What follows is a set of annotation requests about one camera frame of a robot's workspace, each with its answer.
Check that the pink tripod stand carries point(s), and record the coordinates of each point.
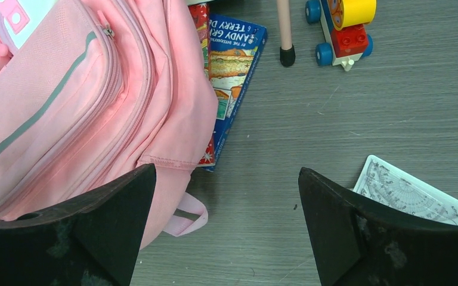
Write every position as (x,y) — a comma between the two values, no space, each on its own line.
(287,49)

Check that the blue 91-storey treehouse book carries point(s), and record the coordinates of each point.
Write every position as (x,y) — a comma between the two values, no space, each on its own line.
(236,47)

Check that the colourful toy block train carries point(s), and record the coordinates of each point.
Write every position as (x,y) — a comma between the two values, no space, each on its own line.
(343,25)

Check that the red 156-storey treehouse book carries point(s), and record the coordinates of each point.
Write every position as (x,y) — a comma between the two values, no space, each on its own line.
(200,16)

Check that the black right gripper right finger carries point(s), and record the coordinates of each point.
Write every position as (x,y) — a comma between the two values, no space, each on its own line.
(358,241)

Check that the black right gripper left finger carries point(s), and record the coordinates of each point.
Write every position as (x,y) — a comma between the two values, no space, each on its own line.
(91,239)

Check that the clear geometry ruler set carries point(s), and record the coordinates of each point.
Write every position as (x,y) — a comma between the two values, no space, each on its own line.
(395,188)

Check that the pink student backpack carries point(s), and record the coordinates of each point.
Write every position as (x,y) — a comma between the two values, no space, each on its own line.
(89,91)

